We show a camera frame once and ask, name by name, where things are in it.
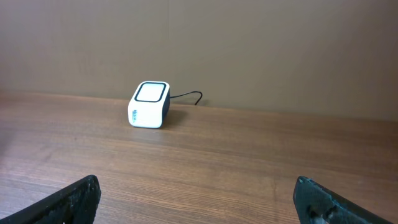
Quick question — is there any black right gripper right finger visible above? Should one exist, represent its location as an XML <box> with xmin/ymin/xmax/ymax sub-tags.
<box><xmin>293</xmin><ymin>176</ymin><xmax>392</xmax><ymax>224</ymax></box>

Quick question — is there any black scanner cable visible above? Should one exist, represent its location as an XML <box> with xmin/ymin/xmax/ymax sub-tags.
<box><xmin>169</xmin><ymin>90</ymin><xmax>203</xmax><ymax>106</ymax></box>

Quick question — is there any white barcode scanner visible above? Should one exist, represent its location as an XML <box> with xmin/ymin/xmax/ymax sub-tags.
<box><xmin>127</xmin><ymin>81</ymin><xmax>170</xmax><ymax>129</ymax></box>

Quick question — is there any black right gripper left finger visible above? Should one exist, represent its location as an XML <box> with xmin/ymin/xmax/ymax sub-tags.
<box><xmin>1</xmin><ymin>175</ymin><xmax>101</xmax><ymax>224</ymax></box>

